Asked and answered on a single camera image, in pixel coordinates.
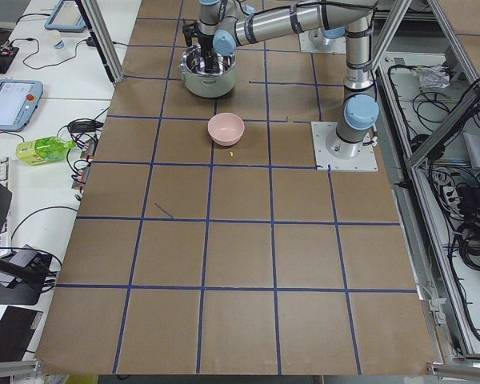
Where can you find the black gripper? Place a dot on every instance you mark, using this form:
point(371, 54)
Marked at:
point(205, 43)

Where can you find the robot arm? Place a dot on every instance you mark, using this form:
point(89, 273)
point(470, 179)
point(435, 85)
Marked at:
point(224, 26)

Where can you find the pink bowl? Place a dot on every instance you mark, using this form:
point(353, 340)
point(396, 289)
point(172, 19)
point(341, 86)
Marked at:
point(226, 129)

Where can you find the far blue teach pendant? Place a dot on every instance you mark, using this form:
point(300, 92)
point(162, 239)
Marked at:
point(65, 17)

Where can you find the blue teach pendant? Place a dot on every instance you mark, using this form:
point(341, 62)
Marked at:
point(65, 17)
point(18, 101)

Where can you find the paper cup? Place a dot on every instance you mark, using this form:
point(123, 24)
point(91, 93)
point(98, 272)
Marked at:
point(56, 39)

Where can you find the green plastic bottle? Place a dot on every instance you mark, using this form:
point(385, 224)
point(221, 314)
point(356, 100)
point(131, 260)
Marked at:
point(43, 150)

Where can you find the near blue teach pendant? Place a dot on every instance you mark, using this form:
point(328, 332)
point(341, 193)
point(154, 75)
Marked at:
point(18, 101)

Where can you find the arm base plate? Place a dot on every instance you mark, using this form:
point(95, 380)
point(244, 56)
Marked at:
point(323, 41)
point(331, 153)

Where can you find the aluminium frame post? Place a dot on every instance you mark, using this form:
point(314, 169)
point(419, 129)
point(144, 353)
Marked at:
point(95, 23)

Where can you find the black camera stand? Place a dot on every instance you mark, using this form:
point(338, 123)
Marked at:
point(23, 276)

